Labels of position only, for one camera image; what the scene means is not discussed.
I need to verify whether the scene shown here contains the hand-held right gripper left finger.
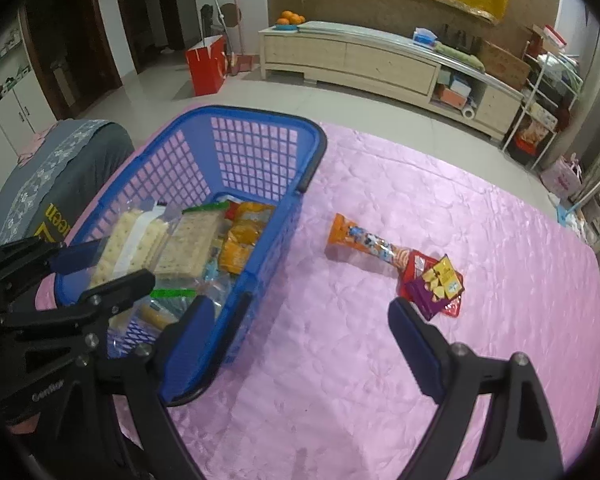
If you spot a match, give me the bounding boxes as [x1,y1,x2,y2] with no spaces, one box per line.
[75,295,216,480]

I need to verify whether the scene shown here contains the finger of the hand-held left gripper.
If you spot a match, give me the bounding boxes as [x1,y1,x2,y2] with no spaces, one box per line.
[0,237,108,313]
[0,268,156,356]

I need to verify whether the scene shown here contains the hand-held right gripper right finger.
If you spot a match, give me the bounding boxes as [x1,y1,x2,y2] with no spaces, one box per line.
[387,297,566,480]

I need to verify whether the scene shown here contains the white cracker packet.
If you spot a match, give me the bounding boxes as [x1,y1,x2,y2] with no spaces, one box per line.
[87,205,181,291]

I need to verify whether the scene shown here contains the purple yellow snack packet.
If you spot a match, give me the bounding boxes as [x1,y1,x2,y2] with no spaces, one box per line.
[399,252,466,320]

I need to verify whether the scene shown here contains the green cracker packet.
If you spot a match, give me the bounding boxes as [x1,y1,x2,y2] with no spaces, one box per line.
[150,200,231,302]

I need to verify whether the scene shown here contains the orange snack pouch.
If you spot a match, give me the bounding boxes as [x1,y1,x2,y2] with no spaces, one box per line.
[217,201,277,276]

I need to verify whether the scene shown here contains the orange stick snack packet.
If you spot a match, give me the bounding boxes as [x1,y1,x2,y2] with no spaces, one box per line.
[327,212,416,276]

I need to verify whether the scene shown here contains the blue plastic basket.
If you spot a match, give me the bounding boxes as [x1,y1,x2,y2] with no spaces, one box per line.
[54,105,328,407]

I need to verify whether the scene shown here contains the pink quilted blanket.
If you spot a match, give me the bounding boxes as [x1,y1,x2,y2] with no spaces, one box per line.
[35,105,600,480]

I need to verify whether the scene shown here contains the grey floral cloth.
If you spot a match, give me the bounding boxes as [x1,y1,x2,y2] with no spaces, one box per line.
[0,119,112,241]

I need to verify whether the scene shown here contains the dark cloth yellow print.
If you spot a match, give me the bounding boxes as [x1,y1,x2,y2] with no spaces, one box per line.
[0,122,136,253]

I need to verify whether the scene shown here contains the white cupboard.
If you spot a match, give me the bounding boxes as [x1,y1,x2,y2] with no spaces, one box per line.
[0,10,36,156]

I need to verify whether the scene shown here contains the pink gift bag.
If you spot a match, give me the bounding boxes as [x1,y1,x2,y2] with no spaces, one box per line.
[540,155,586,196]

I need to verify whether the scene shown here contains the red paper bag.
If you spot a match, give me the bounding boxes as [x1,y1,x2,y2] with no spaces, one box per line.
[186,35,228,97]

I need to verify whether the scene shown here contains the white metal rack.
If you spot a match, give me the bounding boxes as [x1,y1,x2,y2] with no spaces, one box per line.
[500,52,583,171]

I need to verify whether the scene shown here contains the beige TV cabinet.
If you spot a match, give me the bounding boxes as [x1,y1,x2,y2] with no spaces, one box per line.
[258,21,526,143]

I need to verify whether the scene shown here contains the green cloth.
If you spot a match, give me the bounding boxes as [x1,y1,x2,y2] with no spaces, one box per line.
[432,42,483,71]

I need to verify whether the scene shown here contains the brown cardboard box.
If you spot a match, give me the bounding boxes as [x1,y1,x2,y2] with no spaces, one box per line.
[480,40,531,91]

